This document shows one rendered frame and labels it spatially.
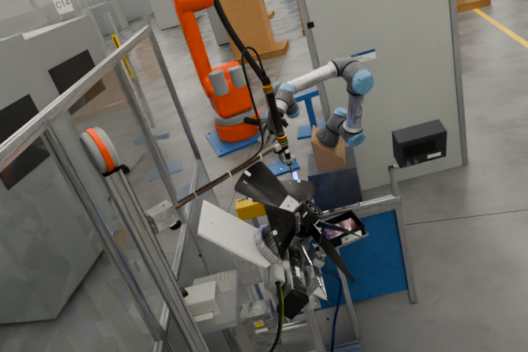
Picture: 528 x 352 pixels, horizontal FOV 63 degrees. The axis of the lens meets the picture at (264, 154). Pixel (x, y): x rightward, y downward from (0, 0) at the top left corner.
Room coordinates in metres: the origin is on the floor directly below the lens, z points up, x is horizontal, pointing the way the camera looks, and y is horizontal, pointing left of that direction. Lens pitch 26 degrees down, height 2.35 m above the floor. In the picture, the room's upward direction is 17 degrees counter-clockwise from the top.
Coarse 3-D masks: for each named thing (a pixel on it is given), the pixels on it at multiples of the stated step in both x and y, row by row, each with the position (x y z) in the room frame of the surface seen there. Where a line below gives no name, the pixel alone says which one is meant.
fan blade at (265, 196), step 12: (252, 168) 1.83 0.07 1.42; (264, 168) 1.84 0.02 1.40; (240, 180) 1.76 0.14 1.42; (252, 180) 1.77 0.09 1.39; (264, 180) 1.78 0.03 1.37; (276, 180) 1.78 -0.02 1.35; (240, 192) 1.71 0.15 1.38; (252, 192) 1.72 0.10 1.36; (264, 192) 1.73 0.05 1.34; (276, 192) 1.73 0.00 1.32; (264, 204) 1.69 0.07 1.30; (276, 204) 1.69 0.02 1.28
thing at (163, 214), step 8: (152, 208) 1.46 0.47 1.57; (160, 208) 1.44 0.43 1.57; (168, 208) 1.43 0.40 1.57; (152, 216) 1.40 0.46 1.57; (160, 216) 1.41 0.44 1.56; (168, 216) 1.42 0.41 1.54; (176, 216) 1.43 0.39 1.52; (152, 224) 1.40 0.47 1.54; (160, 224) 1.40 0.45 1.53; (168, 224) 1.42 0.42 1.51
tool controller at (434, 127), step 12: (396, 132) 2.07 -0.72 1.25; (408, 132) 2.04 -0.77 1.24; (420, 132) 2.01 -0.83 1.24; (432, 132) 1.99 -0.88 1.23; (444, 132) 1.97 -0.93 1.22; (396, 144) 2.03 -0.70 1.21; (408, 144) 1.98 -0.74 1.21; (420, 144) 1.98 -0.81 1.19; (432, 144) 1.98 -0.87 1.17; (444, 144) 1.98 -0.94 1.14; (396, 156) 2.07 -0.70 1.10; (408, 156) 2.01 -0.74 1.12; (420, 156) 2.01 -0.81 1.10; (432, 156) 2.01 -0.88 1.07; (444, 156) 2.01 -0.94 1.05
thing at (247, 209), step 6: (240, 204) 2.13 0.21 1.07; (246, 204) 2.11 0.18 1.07; (252, 204) 2.09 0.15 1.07; (258, 204) 2.08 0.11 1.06; (240, 210) 2.09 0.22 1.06; (246, 210) 2.09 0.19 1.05; (252, 210) 2.09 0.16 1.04; (258, 210) 2.08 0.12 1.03; (264, 210) 2.08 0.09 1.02; (240, 216) 2.10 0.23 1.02; (246, 216) 2.09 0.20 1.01; (252, 216) 2.09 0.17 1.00; (258, 216) 2.09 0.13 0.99
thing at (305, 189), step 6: (282, 180) 2.01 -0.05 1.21; (288, 180) 2.00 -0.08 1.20; (294, 180) 2.00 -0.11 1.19; (300, 180) 2.00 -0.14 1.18; (288, 186) 1.94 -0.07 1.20; (294, 186) 1.94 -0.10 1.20; (300, 186) 1.93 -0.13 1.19; (306, 186) 1.92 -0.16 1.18; (312, 186) 1.93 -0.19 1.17; (318, 186) 1.94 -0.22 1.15; (288, 192) 1.89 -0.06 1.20; (294, 192) 1.88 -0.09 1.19; (300, 192) 1.86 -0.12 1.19; (306, 192) 1.86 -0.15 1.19; (312, 192) 1.85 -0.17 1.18; (294, 198) 1.83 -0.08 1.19; (300, 198) 1.82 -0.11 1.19; (306, 198) 1.80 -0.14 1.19; (312, 198) 1.80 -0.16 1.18
